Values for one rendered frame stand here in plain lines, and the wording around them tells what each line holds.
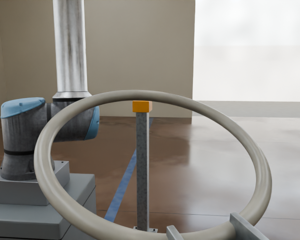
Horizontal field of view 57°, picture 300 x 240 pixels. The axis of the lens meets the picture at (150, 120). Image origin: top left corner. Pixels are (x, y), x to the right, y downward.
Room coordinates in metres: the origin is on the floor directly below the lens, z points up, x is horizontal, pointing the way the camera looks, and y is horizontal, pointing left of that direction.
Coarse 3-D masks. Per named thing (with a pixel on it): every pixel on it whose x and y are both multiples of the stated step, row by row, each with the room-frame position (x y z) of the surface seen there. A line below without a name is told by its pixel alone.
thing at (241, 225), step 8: (232, 216) 0.40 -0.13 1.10; (240, 216) 0.39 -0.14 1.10; (232, 224) 0.39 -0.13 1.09; (240, 224) 0.38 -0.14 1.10; (248, 224) 0.37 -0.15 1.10; (168, 232) 0.36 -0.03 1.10; (176, 232) 0.35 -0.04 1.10; (240, 232) 0.38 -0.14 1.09; (248, 232) 0.36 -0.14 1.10; (256, 232) 0.35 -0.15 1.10
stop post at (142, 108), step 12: (132, 108) 1.91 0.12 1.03; (144, 108) 1.90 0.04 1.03; (144, 120) 1.92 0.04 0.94; (144, 132) 1.92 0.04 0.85; (144, 144) 1.92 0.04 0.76; (144, 156) 1.92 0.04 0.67; (144, 168) 1.92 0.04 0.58; (144, 180) 1.92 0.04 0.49; (144, 192) 1.92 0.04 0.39; (144, 204) 1.92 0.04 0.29; (144, 216) 1.92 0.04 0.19; (144, 228) 1.92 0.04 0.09
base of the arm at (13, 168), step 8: (8, 152) 0.93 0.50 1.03; (16, 152) 0.92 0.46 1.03; (24, 152) 0.92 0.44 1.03; (32, 152) 0.94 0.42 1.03; (8, 160) 0.93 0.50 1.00; (16, 160) 0.92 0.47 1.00; (24, 160) 0.92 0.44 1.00; (32, 160) 0.93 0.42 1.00; (0, 168) 0.95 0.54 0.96; (8, 168) 0.91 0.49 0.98; (16, 168) 0.91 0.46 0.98; (24, 168) 0.91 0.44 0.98; (32, 168) 0.93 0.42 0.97; (8, 176) 0.91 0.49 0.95; (16, 176) 0.90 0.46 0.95; (24, 176) 0.90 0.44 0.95; (32, 176) 0.92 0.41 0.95
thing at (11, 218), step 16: (80, 176) 1.14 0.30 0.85; (80, 192) 0.99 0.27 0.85; (0, 208) 0.87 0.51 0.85; (16, 208) 0.87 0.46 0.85; (32, 208) 0.87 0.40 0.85; (48, 208) 0.87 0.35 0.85; (0, 224) 0.80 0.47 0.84; (16, 224) 0.79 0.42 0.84; (32, 224) 0.79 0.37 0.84; (48, 224) 0.78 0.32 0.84; (64, 224) 0.82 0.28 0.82
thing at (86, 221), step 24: (96, 96) 0.72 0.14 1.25; (120, 96) 0.75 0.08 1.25; (144, 96) 0.77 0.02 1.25; (168, 96) 0.78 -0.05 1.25; (216, 120) 0.72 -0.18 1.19; (48, 144) 0.52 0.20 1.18; (48, 168) 0.46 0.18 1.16; (264, 168) 0.53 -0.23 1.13; (48, 192) 0.42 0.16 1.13; (264, 192) 0.47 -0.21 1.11; (72, 216) 0.38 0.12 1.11; (96, 216) 0.38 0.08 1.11
